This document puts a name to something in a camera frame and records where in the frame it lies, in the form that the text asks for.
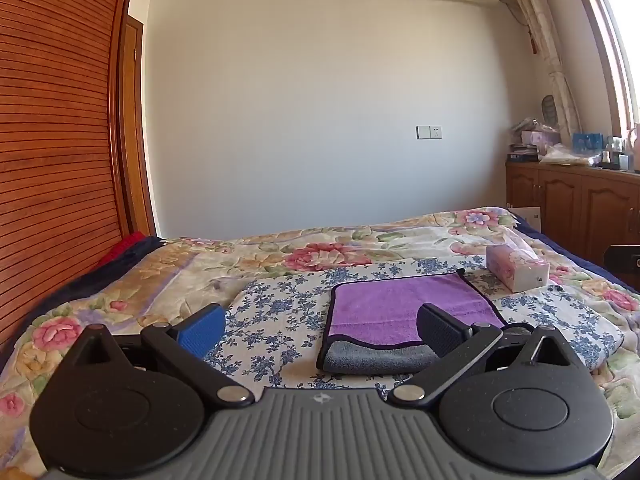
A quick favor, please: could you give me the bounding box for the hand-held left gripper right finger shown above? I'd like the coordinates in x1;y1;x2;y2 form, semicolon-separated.
389;303;572;407

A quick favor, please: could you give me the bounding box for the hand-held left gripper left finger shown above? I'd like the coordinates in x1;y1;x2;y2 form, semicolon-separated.
74;304;255;407

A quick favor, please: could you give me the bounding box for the purple and grey towel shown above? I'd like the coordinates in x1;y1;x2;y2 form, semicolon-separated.
316;270;506;376

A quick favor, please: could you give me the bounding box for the wooden cabinet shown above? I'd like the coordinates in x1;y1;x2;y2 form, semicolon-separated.
505;159;640;281

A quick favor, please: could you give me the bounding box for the blue floral cloth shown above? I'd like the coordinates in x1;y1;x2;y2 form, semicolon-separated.
202;256;627;403

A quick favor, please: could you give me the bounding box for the floral tissue box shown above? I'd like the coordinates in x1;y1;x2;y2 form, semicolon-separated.
486;244;551;293

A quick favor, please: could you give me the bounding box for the white paper bag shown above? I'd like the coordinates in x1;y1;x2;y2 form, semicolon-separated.
509;205;543;227

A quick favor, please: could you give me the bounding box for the dark blue bedsheet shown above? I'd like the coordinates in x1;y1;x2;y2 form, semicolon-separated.
0;235;168;368

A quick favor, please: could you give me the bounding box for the red cloth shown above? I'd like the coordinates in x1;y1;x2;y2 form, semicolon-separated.
96;232;147;268

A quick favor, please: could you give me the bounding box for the pink jug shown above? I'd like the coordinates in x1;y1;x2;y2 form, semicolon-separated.
627;122;640;172

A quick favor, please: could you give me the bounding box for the clear plastic bag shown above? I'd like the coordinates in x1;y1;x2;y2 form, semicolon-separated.
539;143;603;167

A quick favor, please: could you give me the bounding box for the blue box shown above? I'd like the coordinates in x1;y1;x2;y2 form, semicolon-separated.
572;132;607;154

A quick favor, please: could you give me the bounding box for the floral bed blanket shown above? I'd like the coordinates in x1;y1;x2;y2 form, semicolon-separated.
0;205;640;480

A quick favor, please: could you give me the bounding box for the stack of books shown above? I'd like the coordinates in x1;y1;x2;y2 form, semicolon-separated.
506;143;540;163

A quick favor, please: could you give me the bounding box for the pink box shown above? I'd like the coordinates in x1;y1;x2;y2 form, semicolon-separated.
520;130;561;150

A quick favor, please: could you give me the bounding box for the wooden door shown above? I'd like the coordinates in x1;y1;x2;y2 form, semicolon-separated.
118;14;157;237

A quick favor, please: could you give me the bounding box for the patterned curtain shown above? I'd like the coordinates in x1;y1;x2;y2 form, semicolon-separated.
499;0;584;142

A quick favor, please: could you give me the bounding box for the slatted wooden wardrobe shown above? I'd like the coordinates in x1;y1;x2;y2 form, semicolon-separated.
0;0;153;346

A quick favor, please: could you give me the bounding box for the wooden window frame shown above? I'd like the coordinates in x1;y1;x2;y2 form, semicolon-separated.
567;0;640;140

